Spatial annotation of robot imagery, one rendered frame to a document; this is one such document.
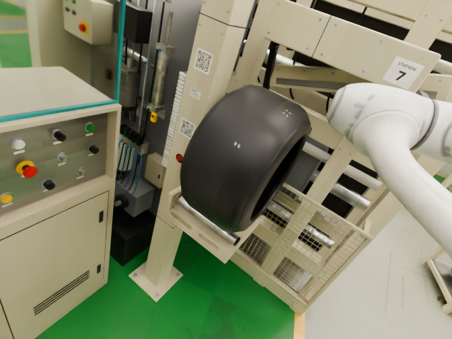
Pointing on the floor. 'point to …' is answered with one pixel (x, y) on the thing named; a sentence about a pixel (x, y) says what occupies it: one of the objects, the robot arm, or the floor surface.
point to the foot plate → (153, 284)
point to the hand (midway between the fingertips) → (387, 122)
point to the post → (197, 113)
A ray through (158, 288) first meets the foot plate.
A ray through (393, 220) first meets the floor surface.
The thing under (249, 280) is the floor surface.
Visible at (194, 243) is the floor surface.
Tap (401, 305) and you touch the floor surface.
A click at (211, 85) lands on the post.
